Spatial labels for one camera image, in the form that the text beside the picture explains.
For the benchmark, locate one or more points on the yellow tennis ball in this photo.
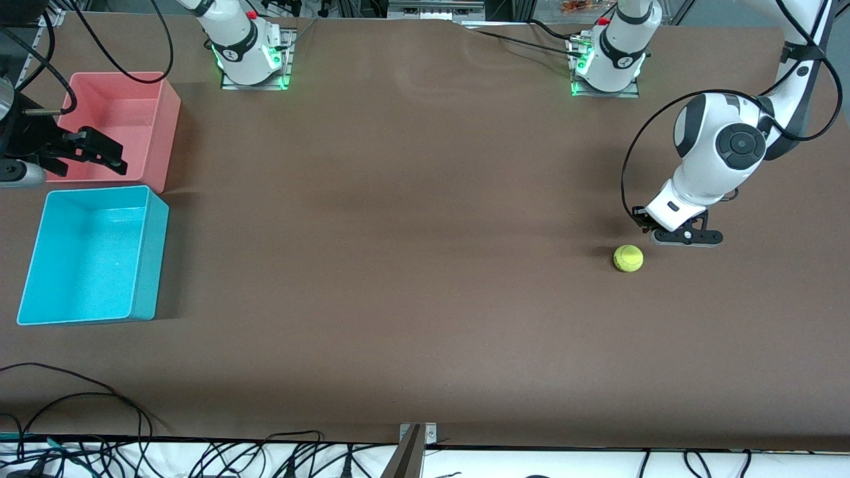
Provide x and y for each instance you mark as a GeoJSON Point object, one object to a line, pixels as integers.
{"type": "Point", "coordinates": [628, 258]}

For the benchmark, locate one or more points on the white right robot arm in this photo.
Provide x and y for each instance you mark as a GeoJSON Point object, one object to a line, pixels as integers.
{"type": "Point", "coordinates": [239, 46]}

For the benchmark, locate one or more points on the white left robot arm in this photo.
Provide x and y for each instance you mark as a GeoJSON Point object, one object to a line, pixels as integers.
{"type": "Point", "coordinates": [704, 166]}

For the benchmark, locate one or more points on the pink plastic bin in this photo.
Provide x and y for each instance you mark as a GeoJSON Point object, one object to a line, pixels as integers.
{"type": "Point", "coordinates": [143, 113]}

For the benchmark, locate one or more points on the blue plastic bin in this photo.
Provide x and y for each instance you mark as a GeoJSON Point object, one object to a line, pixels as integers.
{"type": "Point", "coordinates": [86, 265]}

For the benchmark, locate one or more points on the orange packet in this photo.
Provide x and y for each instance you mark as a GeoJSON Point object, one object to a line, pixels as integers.
{"type": "Point", "coordinates": [578, 6]}

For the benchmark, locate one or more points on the grey power strip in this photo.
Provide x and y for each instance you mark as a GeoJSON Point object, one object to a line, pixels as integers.
{"type": "Point", "coordinates": [435, 10]}

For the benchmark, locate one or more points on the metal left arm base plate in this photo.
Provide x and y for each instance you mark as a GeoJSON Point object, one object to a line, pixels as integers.
{"type": "Point", "coordinates": [629, 91]}

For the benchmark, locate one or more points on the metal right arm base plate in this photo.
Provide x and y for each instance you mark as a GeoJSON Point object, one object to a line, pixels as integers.
{"type": "Point", "coordinates": [289, 53]}

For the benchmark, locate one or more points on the small metal bracket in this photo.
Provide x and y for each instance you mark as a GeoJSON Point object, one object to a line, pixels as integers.
{"type": "Point", "coordinates": [431, 433]}

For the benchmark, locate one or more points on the grey metal post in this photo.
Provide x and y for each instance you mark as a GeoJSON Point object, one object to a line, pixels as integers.
{"type": "Point", "coordinates": [406, 461]}

